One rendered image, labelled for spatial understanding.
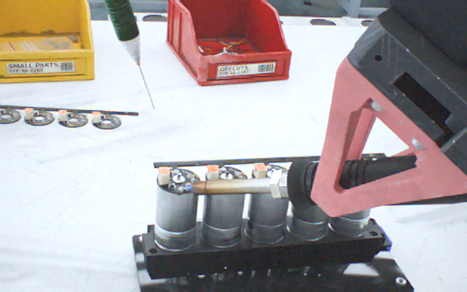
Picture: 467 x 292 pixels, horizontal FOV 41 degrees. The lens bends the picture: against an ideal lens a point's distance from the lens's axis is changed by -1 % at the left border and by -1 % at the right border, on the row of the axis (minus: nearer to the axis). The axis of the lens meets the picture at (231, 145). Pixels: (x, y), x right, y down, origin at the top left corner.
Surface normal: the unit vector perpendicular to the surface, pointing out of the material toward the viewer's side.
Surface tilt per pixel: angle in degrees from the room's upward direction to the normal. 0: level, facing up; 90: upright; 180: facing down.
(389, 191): 108
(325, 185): 99
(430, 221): 0
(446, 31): 90
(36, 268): 0
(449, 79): 27
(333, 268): 0
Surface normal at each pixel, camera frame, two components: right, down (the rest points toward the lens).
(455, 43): -0.52, 0.38
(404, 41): 0.47, -0.61
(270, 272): 0.10, -0.87
